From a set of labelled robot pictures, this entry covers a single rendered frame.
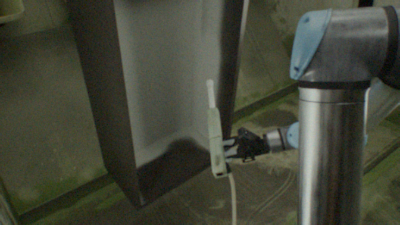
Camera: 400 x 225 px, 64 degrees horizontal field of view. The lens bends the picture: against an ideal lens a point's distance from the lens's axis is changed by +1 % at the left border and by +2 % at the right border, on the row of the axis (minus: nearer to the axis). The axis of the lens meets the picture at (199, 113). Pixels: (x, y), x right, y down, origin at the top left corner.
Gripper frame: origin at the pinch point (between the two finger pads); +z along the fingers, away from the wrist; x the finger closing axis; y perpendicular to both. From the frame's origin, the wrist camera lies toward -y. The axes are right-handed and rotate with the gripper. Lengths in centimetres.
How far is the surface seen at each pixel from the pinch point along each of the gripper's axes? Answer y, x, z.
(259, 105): 133, 129, -21
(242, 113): 126, 118, -5
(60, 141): 41, 65, 115
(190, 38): -6, 68, 5
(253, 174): 105, 44, -5
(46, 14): -12, 135, 105
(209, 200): 90, 23, 27
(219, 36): -12, 55, -11
